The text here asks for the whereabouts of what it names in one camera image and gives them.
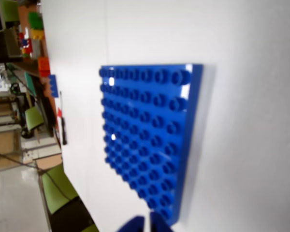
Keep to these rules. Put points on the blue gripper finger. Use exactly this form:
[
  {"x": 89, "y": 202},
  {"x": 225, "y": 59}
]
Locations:
[
  {"x": 135, "y": 226},
  {"x": 158, "y": 224}
]

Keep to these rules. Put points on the small blue building block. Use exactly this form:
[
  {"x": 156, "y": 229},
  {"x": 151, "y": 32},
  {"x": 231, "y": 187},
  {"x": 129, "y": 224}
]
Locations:
[{"x": 53, "y": 85}]

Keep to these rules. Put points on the orange building block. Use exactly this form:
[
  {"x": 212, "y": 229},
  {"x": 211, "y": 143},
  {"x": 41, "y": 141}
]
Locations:
[{"x": 44, "y": 66}]

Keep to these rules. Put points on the red and blue block pile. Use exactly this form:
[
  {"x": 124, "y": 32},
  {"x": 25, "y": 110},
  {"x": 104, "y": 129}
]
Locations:
[{"x": 26, "y": 47}]

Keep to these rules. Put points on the yellow building block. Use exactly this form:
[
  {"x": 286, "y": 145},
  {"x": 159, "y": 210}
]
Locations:
[{"x": 37, "y": 34}]

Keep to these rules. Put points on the green building block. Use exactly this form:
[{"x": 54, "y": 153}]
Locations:
[{"x": 35, "y": 20}]

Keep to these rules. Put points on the green chair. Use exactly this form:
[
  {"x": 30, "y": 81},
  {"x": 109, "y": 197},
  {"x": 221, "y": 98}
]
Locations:
[
  {"x": 33, "y": 119},
  {"x": 10, "y": 9},
  {"x": 58, "y": 188}
]

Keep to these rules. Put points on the blue 8x8 baseplate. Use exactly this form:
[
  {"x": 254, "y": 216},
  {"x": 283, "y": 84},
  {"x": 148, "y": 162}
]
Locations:
[{"x": 147, "y": 120}]

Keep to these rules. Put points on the dark grey box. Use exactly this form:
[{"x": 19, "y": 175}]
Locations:
[{"x": 7, "y": 43}]

